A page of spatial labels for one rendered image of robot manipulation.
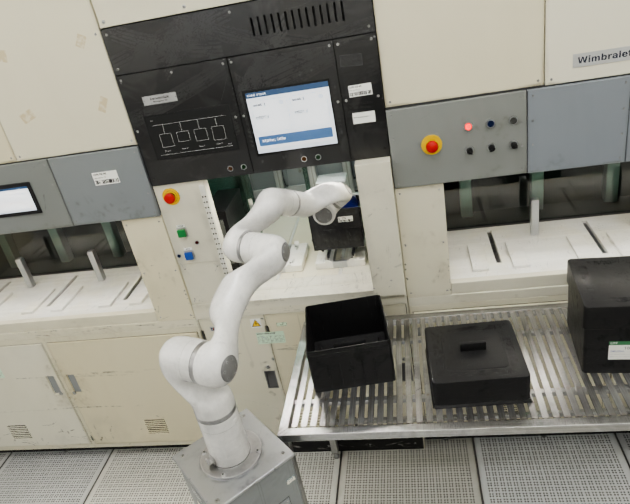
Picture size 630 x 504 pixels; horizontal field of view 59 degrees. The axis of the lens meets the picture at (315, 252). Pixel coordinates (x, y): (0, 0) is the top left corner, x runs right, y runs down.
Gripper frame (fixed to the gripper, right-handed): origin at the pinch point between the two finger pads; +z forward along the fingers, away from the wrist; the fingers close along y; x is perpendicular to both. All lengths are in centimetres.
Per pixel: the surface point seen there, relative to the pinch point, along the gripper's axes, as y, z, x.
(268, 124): -13.4, -30.5, 35.3
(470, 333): 47, -60, -35
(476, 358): 47, -73, -35
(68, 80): -79, -30, 60
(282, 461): -12, -102, -46
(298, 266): -18.7, -10.5, -31.9
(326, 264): -6.5, -10.5, -32.1
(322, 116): 5.3, -30.5, 35.5
